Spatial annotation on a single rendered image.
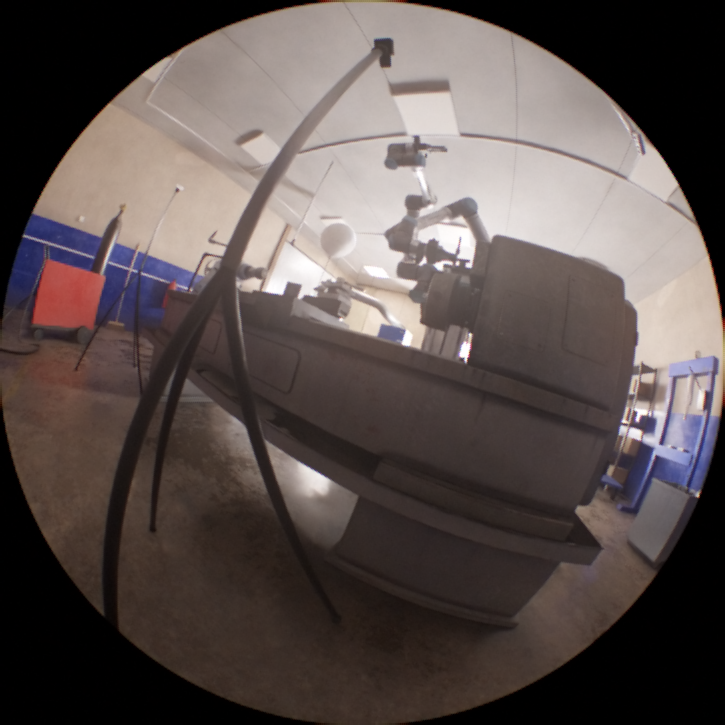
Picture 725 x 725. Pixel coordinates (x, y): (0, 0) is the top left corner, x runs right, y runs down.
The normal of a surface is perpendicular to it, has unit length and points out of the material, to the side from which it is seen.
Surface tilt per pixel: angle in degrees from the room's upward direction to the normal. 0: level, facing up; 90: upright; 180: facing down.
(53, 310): 90
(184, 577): 0
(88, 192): 90
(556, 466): 90
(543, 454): 90
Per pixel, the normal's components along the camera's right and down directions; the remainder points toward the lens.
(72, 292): 0.95, 0.30
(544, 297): -0.40, -0.11
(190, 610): 0.30, -0.95
